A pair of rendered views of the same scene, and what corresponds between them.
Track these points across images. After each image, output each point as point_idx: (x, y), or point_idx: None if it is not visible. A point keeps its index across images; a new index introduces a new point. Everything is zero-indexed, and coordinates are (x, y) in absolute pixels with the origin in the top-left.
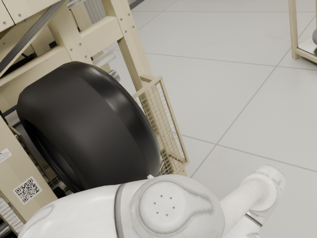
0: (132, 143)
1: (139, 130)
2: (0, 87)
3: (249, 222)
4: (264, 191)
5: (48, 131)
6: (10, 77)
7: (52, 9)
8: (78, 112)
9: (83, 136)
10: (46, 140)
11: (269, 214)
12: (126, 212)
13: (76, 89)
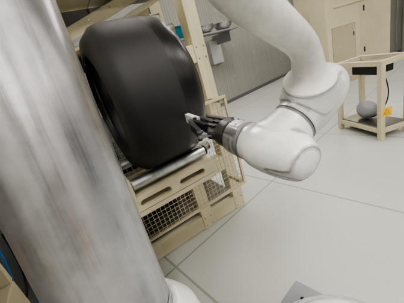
0: (170, 69)
1: (181, 59)
2: None
3: (296, 116)
4: (320, 44)
5: (88, 47)
6: None
7: (133, 5)
8: (119, 29)
9: (118, 45)
10: (113, 113)
11: (326, 109)
12: None
13: (125, 19)
